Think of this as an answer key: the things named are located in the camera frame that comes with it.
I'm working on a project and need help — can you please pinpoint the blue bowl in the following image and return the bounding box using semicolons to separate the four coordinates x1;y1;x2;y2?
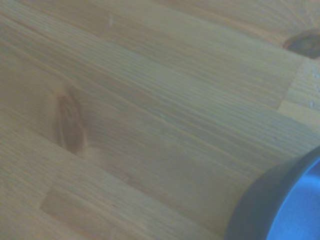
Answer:
223;144;320;240

